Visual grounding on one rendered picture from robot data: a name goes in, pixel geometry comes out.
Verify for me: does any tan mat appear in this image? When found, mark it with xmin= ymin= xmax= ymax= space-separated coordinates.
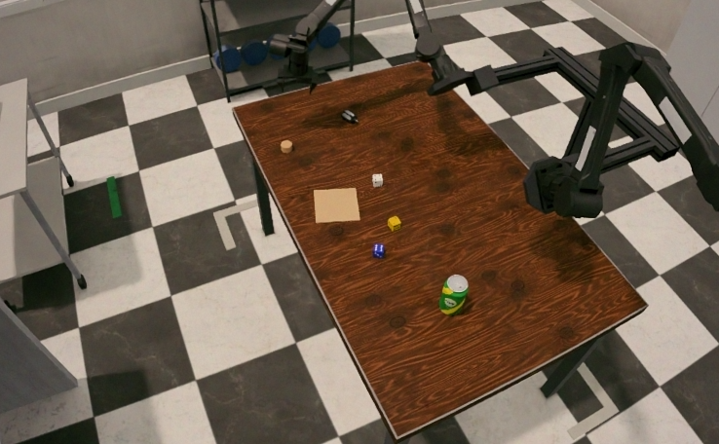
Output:
xmin=314 ymin=188 xmax=360 ymax=223

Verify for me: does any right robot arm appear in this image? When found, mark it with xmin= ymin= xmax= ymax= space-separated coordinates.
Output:
xmin=269 ymin=0 xmax=466 ymax=84

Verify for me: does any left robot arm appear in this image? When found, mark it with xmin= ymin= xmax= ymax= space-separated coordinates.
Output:
xmin=535 ymin=42 xmax=719 ymax=219

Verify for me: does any yellow die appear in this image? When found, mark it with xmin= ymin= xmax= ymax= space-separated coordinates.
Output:
xmin=388 ymin=216 xmax=400 ymax=231

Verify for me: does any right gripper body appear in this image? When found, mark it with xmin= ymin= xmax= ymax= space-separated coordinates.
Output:
xmin=278 ymin=60 xmax=318 ymax=85

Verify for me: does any green soda can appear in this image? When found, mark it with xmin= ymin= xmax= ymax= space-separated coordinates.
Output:
xmin=439 ymin=276 xmax=469 ymax=315

